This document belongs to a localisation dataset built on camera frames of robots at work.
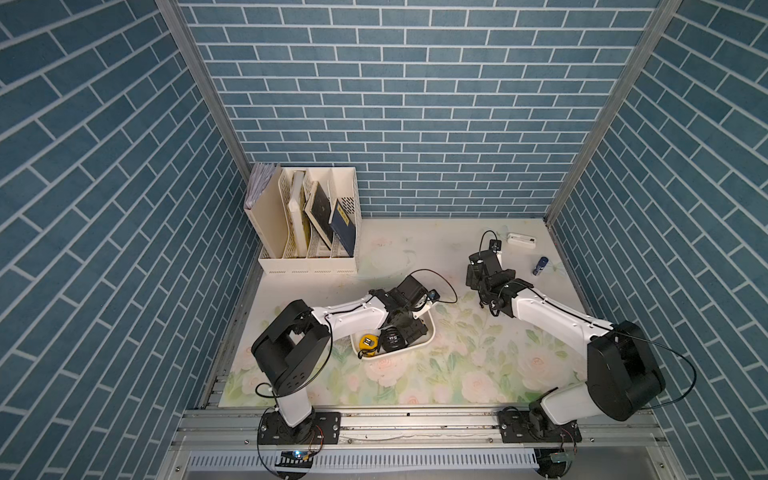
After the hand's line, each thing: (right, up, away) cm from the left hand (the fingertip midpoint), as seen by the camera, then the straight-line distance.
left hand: (419, 323), depth 89 cm
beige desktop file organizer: (-46, +30, +3) cm, 55 cm away
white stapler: (+39, +26, +23) cm, 52 cm away
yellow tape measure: (-15, -5, -4) cm, 16 cm away
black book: (-34, +35, +12) cm, 50 cm away
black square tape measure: (-9, -4, -4) cm, 10 cm away
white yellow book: (-37, +38, +2) cm, 52 cm away
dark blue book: (-26, +30, +18) cm, 44 cm away
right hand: (+21, +15, +1) cm, 26 cm away
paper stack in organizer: (-49, +43, +1) cm, 66 cm away
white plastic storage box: (-1, -4, -6) cm, 7 cm away
